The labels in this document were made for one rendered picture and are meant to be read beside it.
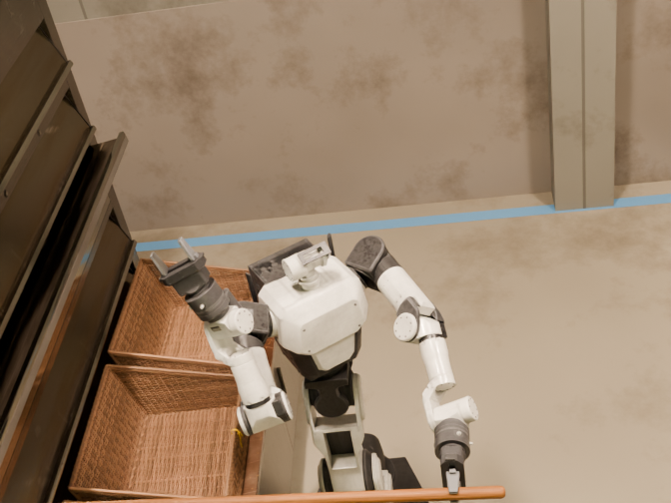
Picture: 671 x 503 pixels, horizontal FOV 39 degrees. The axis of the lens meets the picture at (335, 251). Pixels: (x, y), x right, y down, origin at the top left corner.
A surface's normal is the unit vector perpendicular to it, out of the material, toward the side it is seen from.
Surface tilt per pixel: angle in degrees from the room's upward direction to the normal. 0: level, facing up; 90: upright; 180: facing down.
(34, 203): 70
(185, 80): 90
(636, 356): 0
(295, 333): 85
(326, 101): 90
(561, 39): 90
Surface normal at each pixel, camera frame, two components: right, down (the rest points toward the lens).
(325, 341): 0.50, 0.46
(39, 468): 0.87, -0.37
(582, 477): -0.16, -0.79
